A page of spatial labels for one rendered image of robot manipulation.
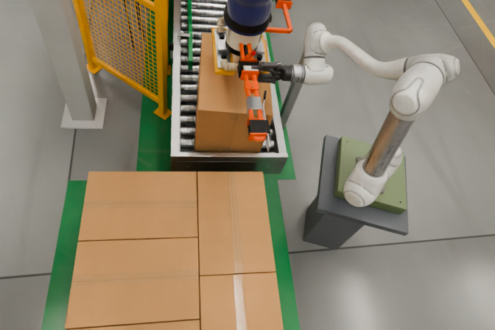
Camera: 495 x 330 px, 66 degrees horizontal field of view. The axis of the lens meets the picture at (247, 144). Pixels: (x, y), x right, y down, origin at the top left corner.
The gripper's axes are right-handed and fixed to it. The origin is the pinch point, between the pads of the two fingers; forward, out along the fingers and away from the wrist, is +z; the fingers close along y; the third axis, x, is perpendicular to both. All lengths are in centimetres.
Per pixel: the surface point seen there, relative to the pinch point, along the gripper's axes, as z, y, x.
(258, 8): -1.9, -23.1, 16.9
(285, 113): -48, 89, 45
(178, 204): 33, 67, -37
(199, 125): 21.3, 40.0, -2.5
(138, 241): 54, 67, -57
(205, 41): 16, 26, 49
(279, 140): -30, 62, 2
